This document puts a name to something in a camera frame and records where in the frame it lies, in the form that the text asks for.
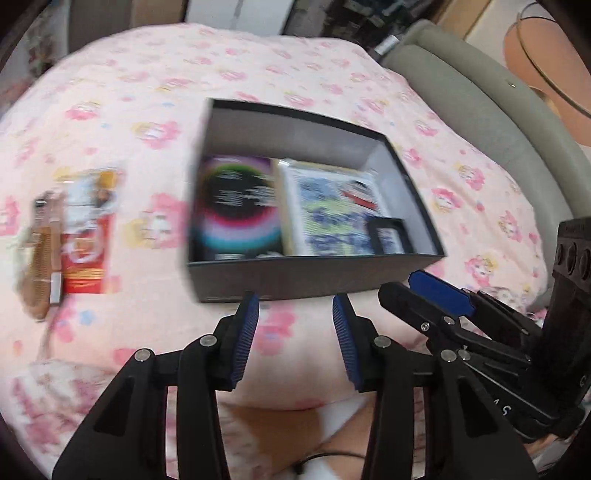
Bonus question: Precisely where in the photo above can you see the person's leg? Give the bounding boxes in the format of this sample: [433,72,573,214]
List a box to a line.
[231,399,377,480]

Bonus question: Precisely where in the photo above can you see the white strap black watch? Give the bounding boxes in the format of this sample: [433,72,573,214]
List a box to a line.
[367,217,415,256]

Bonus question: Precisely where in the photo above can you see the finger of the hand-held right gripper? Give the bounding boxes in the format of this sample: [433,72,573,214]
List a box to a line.
[378,281,532,370]
[409,271,544,355]

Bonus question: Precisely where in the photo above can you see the brown sachet packet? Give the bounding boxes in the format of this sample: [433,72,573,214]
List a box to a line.
[32,191,65,241]

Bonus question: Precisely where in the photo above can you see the round portrait sticker card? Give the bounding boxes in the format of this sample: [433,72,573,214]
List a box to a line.
[95,168,124,208]

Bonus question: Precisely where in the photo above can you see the black cardboard box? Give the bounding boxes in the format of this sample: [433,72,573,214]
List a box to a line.
[185,97,446,304]

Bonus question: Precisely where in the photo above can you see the red gold envelope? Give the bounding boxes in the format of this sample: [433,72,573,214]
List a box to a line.
[61,215,115,295]

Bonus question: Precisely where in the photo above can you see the wooden comb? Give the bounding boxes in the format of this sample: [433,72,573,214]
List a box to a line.
[21,222,63,321]

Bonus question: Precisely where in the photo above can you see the purple rainbow ring package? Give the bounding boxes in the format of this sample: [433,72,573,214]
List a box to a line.
[189,154,283,261]

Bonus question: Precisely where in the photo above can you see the dark cluttered shelf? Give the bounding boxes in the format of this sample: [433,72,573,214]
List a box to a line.
[295,0,446,54]

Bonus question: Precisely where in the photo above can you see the white pink printed quilt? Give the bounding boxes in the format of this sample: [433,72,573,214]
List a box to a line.
[11,360,296,480]

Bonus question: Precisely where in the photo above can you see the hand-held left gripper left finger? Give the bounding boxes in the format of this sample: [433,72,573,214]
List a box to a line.
[52,291,260,480]

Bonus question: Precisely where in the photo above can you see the white shorts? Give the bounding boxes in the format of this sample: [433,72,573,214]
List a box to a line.
[318,394,370,439]

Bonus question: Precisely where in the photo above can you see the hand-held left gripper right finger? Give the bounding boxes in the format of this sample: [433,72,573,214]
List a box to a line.
[332,294,539,480]

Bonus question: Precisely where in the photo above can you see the pink cartoon printed blanket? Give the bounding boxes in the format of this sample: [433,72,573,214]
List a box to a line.
[0,23,550,416]

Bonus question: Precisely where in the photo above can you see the black cable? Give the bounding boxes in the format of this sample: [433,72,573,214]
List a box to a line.
[295,452,365,474]

